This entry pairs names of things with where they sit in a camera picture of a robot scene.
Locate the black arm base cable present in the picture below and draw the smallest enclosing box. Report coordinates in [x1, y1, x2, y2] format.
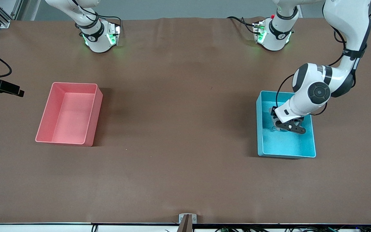
[71, 0, 122, 32]
[227, 16, 260, 34]

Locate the black left arm base cable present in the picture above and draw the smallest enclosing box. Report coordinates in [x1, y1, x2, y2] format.
[227, 16, 260, 34]

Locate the metal table edge bracket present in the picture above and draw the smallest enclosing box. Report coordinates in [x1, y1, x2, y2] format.
[179, 213, 197, 232]

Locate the black right arm base cable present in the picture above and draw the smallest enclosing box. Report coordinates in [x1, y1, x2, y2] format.
[71, 0, 122, 32]

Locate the brown table cover sheet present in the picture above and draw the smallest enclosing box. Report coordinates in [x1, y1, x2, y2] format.
[0, 17, 371, 225]

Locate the white table edge rail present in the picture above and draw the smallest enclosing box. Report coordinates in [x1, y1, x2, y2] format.
[0, 222, 371, 232]

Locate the blue plastic box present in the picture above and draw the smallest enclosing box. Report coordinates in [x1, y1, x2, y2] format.
[256, 90, 317, 159]

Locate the pink plastic box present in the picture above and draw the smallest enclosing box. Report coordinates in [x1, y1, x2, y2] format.
[35, 82, 103, 147]

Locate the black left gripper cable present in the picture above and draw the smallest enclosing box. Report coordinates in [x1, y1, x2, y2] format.
[275, 73, 295, 110]

